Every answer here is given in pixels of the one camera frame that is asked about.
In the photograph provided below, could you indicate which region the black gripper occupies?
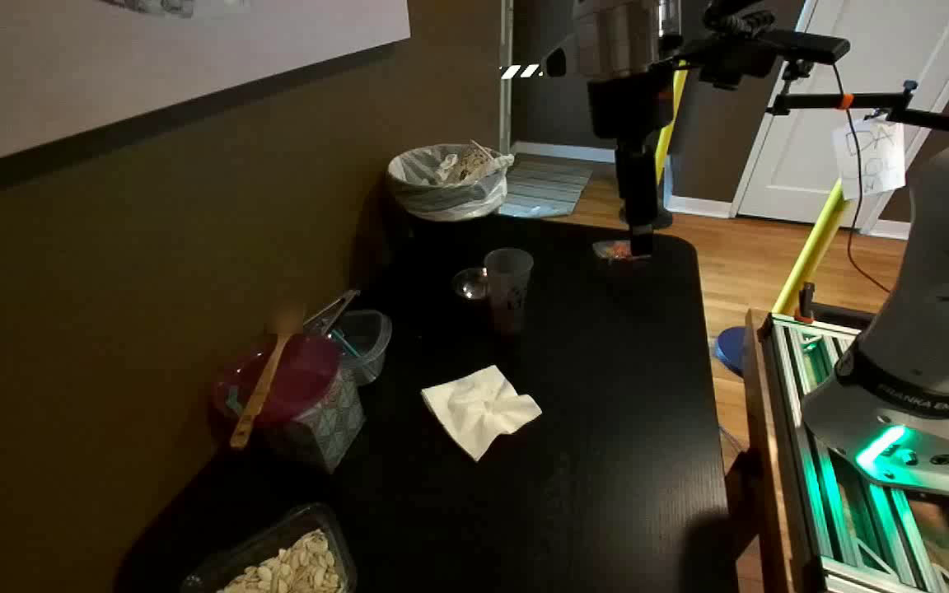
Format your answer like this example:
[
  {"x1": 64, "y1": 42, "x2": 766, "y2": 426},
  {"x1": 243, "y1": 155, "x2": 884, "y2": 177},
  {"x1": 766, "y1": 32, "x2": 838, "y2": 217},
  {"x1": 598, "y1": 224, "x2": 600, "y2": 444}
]
[{"x1": 586, "y1": 63, "x2": 677, "y2": 256}]

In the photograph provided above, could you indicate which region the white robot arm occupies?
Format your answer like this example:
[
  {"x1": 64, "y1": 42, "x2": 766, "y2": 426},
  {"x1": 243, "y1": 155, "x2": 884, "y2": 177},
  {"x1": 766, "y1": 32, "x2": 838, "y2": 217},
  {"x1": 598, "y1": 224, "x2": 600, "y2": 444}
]
[{"x1": 771, "y1": 88, "x2": 949, "y2": 498}]

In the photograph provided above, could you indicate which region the bin with grey liner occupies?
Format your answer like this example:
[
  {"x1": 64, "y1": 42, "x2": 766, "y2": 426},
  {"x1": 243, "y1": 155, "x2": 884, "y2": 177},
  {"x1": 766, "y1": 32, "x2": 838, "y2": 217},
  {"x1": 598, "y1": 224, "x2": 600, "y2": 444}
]
[{"x1": 385, "y1": 140, "x2": 513, "y2": 221}]

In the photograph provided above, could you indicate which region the small colourful candy wrapper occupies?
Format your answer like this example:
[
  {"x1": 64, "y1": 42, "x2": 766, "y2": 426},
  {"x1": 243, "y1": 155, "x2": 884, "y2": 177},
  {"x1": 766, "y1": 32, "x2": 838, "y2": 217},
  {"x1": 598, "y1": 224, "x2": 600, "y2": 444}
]
[{"x1": 592, "y1": 237, "x2": 651, "y2": 263}]

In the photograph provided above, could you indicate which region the grey floor mat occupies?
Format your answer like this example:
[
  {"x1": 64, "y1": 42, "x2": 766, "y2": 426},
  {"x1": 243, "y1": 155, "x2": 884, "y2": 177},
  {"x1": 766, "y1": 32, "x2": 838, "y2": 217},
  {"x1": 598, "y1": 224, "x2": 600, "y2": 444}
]
[{"x1": 501, "y1": 155, "x2": 590, "y2": 217}]

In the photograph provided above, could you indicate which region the crumpled white paper trash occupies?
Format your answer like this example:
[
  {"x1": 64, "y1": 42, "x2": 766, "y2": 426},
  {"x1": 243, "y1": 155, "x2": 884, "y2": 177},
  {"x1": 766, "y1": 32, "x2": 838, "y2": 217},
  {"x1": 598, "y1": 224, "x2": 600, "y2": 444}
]
[{"x1": 409, "y1": 140, "x2": 513, "y2": 188}]

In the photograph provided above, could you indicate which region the clear plastic cup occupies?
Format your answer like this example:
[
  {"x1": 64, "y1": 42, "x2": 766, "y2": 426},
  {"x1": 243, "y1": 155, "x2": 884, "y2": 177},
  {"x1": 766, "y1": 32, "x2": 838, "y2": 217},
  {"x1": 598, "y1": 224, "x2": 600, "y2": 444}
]
[{"x1": 485, "y1": 246, "x2": 533, "y2": 337}]

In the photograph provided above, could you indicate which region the yellow stand pole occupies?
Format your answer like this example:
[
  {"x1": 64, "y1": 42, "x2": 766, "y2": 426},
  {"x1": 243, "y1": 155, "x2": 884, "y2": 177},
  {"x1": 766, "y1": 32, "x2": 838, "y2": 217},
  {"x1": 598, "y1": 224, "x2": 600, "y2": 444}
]
[{"x1": 771, "y1": 181, "x2": 847, "y2": 316}]

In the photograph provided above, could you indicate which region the blue round object on floor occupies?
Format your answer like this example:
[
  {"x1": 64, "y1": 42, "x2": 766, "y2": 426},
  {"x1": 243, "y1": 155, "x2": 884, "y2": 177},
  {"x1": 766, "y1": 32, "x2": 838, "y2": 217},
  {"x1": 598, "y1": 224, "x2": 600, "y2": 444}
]
[{"x1": 712, "y1": 326, "x2": 749, "y2": 377}]

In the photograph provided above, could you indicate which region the white crumpled napkin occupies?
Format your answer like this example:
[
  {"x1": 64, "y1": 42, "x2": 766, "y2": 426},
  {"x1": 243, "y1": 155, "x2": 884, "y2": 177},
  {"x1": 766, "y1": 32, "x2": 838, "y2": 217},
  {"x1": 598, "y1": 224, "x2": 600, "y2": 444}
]
[{"x1": 421, "y1": 367, "x2": 544, "y2": 462}]

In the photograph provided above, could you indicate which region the small clear plastic container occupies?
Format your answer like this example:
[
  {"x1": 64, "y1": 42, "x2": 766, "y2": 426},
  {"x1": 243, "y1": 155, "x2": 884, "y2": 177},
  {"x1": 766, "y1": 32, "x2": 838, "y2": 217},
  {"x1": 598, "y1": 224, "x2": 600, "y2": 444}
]
[{"x1": 332, "y1": 308, "x2": 393, "y2": 384}]

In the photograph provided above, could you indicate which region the wooden fork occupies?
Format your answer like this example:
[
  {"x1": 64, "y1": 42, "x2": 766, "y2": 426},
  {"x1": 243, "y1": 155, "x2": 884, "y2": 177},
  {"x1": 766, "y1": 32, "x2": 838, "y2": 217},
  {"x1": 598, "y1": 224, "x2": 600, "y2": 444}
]
[{"x1": 228, "y1": 306, "x2": 304, "y2": 452}]

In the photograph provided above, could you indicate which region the patterned tissue box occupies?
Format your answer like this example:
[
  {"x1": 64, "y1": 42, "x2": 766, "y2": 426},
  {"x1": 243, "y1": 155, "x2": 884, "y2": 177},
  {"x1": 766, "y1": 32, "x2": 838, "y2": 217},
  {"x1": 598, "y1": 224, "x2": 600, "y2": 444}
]
[{"x1": 266, "y1": 372, "x2": 367, "y2": 472}]

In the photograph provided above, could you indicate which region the black tray of popcorn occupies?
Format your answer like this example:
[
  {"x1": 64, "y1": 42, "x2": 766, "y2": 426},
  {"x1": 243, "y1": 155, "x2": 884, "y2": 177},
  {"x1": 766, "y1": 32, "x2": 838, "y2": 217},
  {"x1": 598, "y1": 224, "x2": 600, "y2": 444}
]
[{"x1": 179, "y1": 503, "x2": 358, "y2": 593}]

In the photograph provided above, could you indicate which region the black camera on boom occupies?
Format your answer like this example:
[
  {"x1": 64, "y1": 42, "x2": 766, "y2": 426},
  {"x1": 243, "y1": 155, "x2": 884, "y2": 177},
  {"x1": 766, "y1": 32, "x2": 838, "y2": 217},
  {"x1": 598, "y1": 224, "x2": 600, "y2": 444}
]
[{"x1": 666, "y1": 0, "x2": 850, "y2": 88}]

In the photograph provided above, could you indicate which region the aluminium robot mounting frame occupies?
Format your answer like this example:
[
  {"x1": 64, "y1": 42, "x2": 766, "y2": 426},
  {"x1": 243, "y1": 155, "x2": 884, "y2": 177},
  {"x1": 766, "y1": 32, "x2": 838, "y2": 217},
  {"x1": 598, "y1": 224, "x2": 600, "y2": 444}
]
[{"x1": 745, "y1": 316, "x2": 949, "y2": 593}]

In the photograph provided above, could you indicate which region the white framed wall picture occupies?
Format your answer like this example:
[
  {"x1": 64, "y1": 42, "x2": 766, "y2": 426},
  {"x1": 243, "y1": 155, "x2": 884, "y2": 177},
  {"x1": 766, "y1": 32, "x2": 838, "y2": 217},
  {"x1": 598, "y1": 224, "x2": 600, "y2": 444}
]
[{"x1": 0, "y1": 0, "x2": 413, "y2": 157}]

